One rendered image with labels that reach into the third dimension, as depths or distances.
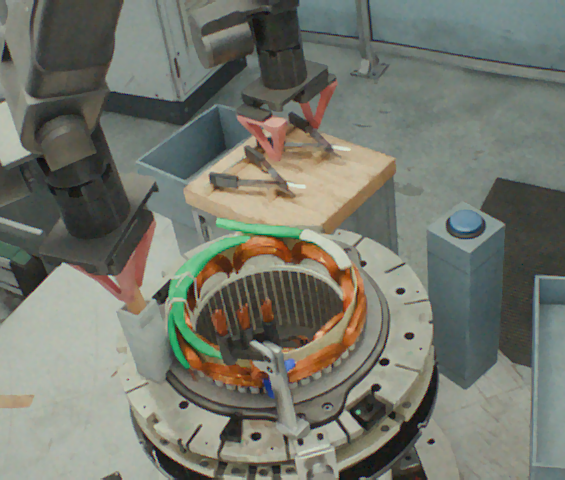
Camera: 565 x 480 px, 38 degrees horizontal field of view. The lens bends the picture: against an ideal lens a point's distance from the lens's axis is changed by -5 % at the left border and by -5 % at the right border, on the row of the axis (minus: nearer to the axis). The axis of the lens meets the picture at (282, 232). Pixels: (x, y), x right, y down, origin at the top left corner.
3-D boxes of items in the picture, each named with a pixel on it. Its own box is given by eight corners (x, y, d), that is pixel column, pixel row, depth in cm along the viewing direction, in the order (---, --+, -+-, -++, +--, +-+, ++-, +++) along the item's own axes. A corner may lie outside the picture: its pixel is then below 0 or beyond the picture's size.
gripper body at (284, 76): (240, 104, 107) (230, 53, 102) (291, 67, 113) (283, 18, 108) (281, 116, 104) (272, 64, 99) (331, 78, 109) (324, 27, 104)
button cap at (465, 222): (467, 240, 101) (467, 233, 100) (442, 226, 103) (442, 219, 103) (488, 223, 103) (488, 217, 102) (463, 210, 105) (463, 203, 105)
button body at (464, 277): (465, 391, 115) (469, 253, 99) (428, 366, 120) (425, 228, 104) (497, 362, 118) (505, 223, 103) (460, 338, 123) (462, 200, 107)
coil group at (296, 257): (288, 272, 91) (283, 241, 88) (297, 262, 92) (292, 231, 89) (338, 290, 88) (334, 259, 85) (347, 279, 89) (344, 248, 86)
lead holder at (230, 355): (220, 363, 70) (212, 334, 68) (249, 331, 72) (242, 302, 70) (257, 379, 68) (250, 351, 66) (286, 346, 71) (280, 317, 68)
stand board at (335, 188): (186, 203, 113) (182, 188, 111) (279, 131, 123) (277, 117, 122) (306, 256, 102) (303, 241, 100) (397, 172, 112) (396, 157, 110)
